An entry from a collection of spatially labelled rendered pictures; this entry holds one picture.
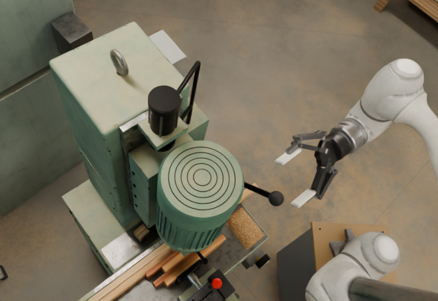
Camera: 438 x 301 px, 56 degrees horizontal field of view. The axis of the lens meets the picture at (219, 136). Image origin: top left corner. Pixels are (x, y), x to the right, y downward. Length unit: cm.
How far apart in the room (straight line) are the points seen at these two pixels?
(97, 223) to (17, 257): 94
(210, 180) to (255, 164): 173
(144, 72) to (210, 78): 190
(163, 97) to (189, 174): 17
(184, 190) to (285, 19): 260
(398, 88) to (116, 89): 66
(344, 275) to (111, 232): 81
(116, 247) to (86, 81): 75
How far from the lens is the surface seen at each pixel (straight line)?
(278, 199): 93
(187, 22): 309
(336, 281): 152
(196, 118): 111
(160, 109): 75
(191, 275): 132
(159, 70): 92
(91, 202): 155
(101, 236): 151
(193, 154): 84
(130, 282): 133
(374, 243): 161
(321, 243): 182
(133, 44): 96
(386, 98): 109
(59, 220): 240
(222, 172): 83
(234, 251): 141
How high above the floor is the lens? 226
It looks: 61 degrees down
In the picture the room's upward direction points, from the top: 18 degrees clockwise
